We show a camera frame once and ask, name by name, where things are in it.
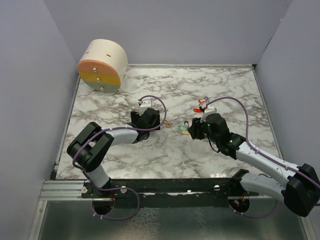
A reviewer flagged green tag key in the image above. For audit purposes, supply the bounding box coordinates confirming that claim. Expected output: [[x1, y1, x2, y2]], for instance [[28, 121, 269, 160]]
[[178, 125, 188, 131]]

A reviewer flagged yellow tag key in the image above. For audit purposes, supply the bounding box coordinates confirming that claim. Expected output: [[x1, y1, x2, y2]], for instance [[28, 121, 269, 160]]
[[180, 130, 191, 137]]

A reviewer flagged round beige drawer box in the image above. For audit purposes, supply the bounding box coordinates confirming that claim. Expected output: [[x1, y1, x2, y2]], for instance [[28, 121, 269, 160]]
[[77, 39, 128, 93]]

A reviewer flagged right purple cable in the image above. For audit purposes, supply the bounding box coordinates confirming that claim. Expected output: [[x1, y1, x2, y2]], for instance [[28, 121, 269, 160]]
[[201, 96, 320, 219]]

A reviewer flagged purple cable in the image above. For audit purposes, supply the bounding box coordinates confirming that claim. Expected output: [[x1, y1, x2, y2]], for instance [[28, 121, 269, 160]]
[[71, 96, 168, 221], [201, 96, 320, 219]]

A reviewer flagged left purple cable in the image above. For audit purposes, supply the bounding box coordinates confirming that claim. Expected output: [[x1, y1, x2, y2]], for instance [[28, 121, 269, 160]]
[[71, 96, 168, 221]]

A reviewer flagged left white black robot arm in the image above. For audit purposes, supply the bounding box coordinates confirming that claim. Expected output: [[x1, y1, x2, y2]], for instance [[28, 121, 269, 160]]
[[66, 107, 160, 198]]

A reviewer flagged red tag key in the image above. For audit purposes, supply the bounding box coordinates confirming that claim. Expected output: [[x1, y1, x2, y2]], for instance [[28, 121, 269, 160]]
[[193, 108, 203, 113], [198, 98, 208, 104]]

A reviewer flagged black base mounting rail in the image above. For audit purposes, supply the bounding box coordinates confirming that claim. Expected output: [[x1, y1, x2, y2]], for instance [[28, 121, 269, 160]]
[[81, 177, 258, 209]]

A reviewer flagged orange carabiner near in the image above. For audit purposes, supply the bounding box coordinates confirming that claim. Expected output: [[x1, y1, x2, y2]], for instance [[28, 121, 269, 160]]
[[164, 120, 171, 128]]

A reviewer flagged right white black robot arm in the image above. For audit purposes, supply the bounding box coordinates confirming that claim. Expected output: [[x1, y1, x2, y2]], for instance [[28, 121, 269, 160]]
[[188, 113, 320, 217]]

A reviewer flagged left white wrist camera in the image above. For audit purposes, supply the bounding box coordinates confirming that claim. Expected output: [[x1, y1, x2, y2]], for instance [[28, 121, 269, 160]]
[[138, 98, 152, 115]]

